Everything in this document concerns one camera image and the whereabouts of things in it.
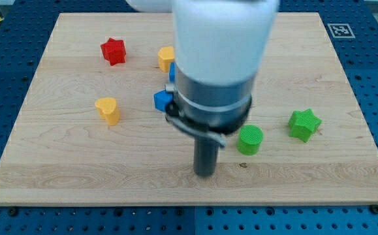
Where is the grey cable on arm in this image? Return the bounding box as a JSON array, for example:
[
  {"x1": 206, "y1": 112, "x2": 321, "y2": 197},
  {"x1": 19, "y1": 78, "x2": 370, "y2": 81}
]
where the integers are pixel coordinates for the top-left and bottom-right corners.
[{"x1": 165, "y1": 82, "x2": 227, "y2": 149}]

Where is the light wooden board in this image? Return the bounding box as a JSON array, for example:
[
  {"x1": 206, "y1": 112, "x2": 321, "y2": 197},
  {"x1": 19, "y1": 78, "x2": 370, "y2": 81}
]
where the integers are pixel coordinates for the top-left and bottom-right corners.
[{"x1": 0, "y1": 13, "x2": 378, "y2": 207}]

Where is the yellow hexagon block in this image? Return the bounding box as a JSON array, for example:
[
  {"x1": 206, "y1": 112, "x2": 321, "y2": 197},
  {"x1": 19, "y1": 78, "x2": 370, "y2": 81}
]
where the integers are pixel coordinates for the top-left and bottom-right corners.
[{"x1": 157, "y1": 46, "x2": 175, "y2": 72}]

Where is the green star block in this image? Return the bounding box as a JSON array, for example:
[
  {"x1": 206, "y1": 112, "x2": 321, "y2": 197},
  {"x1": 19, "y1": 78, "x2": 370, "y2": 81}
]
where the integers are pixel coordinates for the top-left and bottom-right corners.
[{"x1": 288, "y1": 109, "x2": 322, "y2": 142}]

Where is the green cylinder block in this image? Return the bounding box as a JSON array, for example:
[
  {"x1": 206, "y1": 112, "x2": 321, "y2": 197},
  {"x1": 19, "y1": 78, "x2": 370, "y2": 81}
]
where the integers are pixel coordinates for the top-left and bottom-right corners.
[{"x1": 236, "y1": 125, "x2": 264, "y2": 155}]

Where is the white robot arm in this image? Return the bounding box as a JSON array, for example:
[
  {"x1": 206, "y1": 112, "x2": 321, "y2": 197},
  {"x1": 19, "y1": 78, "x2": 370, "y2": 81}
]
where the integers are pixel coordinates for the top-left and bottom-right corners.
[{"x1": 127, "y1": 0, "x2": 279, "y2": 134}]

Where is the red star block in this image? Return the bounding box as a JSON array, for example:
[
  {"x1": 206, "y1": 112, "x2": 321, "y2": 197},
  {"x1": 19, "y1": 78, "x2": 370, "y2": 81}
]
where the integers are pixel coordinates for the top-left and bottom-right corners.
[{"x1": 101, "y1": 38, "x2": 126, "y2": 66}]

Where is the white fiducial marker tag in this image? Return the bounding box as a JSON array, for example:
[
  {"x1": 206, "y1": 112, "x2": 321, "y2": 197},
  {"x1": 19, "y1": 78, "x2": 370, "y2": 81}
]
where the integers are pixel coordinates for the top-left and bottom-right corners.
[{"x1": 328, "y1": 23, "x2": 355, "y2": 39}]

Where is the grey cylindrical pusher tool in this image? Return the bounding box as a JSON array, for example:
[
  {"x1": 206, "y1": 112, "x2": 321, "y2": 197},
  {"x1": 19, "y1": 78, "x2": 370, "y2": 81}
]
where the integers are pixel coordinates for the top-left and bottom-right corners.
[{"x1": 193, "y1": 138, "x2": 219, "y2": 178}]

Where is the blue cube block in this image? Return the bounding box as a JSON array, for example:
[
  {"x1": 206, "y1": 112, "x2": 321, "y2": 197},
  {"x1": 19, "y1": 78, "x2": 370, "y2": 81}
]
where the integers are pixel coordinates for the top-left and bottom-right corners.
[{"x1": 153, "y1": 90, "x2": 173, "y2": 112}]

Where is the blue block behind arm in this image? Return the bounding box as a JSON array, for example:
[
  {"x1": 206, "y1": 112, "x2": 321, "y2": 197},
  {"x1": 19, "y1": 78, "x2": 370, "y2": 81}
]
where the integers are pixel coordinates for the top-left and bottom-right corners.
[{"x1": 168, "y1": 62, "x2": 176, "y2": 83}]

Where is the yellow heart block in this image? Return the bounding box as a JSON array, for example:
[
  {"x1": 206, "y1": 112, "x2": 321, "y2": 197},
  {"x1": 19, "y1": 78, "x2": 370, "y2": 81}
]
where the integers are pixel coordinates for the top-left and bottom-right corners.
[{"x1": 95, "y1": 97, "x2": 120, "y2": 125}]

